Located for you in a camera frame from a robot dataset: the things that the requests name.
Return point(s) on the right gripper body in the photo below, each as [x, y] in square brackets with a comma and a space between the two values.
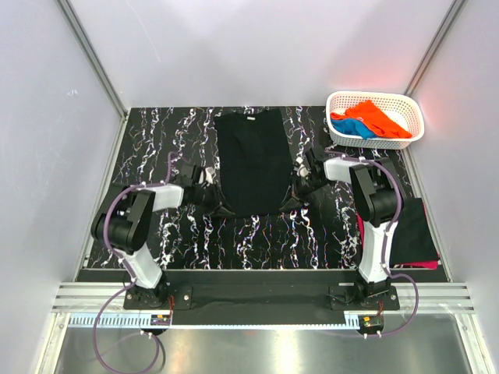
[302, 188]

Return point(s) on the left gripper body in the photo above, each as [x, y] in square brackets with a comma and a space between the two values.
[207, 198]

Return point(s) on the black polo shirt blue logo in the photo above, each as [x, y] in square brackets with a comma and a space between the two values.
[255, 161]

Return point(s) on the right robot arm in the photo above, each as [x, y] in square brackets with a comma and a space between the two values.
[378, 201]

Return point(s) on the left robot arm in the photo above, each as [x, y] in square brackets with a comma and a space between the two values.
[123, 219]

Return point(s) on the blue t shirt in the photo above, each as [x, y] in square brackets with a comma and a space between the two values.
[353, 127]

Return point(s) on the white plastic laundry basket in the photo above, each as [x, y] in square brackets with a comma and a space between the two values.
[399, 108]

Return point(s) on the orange t shirt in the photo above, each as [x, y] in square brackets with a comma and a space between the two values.
[377, 121]

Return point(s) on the folded black t shirt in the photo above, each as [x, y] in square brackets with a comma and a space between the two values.
[412, 241]

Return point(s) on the folded magenta t shirt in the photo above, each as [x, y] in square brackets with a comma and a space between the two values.
[430, 265]

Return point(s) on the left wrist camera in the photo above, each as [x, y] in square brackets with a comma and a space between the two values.
[191, 174]

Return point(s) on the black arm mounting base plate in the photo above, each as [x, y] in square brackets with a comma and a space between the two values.
[285, 312]

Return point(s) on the aluminium front rail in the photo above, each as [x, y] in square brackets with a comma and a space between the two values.
[430, 297]

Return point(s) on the right aluminium frame post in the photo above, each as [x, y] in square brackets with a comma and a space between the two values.
[450, 18]

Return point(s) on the aluminium frame post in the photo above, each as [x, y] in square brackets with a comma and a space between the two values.
[450, 18]
[83, 40]

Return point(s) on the left aluminium frame post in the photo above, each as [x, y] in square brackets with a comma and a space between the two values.
[83, 40]

